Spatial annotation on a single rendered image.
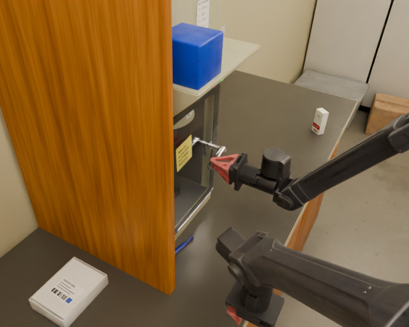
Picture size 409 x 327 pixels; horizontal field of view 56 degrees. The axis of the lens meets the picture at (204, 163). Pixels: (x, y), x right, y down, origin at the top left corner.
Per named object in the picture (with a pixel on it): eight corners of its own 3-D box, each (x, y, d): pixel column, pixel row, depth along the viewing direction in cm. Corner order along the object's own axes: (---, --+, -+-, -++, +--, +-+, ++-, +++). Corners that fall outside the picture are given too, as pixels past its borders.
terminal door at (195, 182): (160, 248, 111) (154, 129, 86) (211, 188, 132) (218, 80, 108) (162, 250, 110) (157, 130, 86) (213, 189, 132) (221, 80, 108)
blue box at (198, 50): (156, 78, 79) (154, 35, 74) (181, 62, 86) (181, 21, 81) (198, 91, 76) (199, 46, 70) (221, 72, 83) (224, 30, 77)
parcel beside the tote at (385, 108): (363, 134, 350) (372, 106, 333) (366, 118, 374) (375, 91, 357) (412, 145, 338) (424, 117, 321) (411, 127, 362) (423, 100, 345)
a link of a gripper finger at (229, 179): (215, 143, 111) (245, 154, 107) (217, 159, 116) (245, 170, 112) (204, 159, 107) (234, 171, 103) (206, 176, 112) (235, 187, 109)
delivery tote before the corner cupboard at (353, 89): (286, 114, 373) (292, 83, 353) (301, 98, 402) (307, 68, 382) (349, 134, 349) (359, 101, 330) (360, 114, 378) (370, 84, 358)
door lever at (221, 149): (196, 167, 113) (195, 161, 111) (211, 145, 118) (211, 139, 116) (212, 172, 111) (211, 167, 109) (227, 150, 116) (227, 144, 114)
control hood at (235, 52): (150, 123, 85) (148, 80, 79) (218, 71, 108) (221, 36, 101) (196, 139, 80) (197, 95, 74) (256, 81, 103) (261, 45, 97)
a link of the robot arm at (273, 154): (289, 212, 99) (305, 194, 104) (297, 178, 92) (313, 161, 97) (250, 191, 105) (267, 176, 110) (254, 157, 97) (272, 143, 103)
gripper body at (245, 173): (241, 150, 107) (266, 159, 104) (241, 173, 114) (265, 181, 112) (230, 167, 103) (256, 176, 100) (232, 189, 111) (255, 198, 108)
